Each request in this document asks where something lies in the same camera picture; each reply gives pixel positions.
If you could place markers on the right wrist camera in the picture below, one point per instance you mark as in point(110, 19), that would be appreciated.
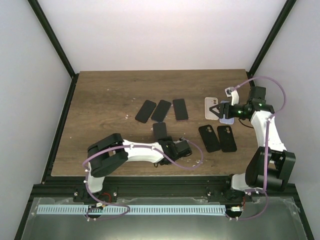
point(232, 93)

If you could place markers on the blue edged black phone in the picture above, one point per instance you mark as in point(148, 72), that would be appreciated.
point(145, 111)

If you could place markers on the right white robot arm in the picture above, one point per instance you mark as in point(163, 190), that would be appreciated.
point(271, 166)

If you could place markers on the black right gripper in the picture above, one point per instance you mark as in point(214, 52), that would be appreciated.
point(222, 110)

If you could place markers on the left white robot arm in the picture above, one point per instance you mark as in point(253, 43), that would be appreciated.
point(108, 154)

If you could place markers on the light blue slotted strip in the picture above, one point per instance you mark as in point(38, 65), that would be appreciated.
point(130, 209)

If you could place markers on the metal front plate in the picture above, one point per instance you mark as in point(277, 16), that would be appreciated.
point(272, 218)

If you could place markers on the purple edged black phone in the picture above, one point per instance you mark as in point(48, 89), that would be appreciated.
point(159, 130)

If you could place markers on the black phone pink edge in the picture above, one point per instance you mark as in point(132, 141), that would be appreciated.
point(180, 109)

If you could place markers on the black phone from lavender case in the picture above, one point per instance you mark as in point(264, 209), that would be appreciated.
point(161, 111)

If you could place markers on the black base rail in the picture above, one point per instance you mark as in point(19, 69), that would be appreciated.
point(212, 188)

